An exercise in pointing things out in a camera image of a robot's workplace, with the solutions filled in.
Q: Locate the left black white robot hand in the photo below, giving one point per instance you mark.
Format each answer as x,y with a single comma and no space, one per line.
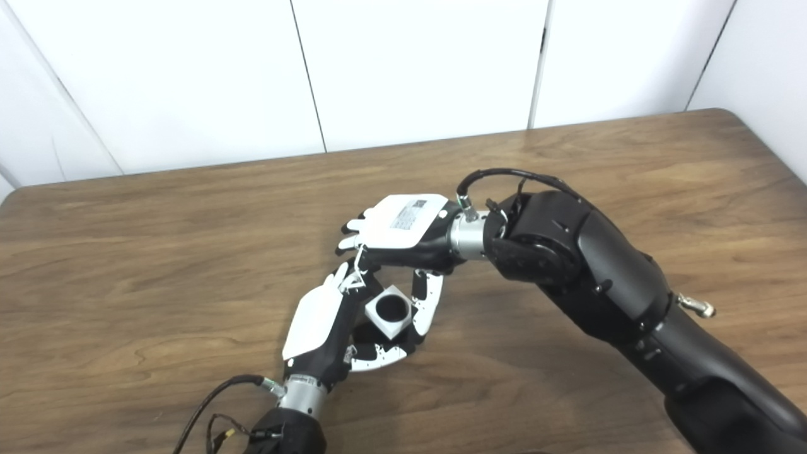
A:
312,321

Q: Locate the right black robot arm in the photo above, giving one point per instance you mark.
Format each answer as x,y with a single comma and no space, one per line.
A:
605,277

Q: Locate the black peg with square base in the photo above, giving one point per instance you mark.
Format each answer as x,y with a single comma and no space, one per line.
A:
391,307

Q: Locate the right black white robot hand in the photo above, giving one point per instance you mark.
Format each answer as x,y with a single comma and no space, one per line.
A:
403,221

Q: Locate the white square piece with hole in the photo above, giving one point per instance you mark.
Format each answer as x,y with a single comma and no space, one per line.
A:
384,326

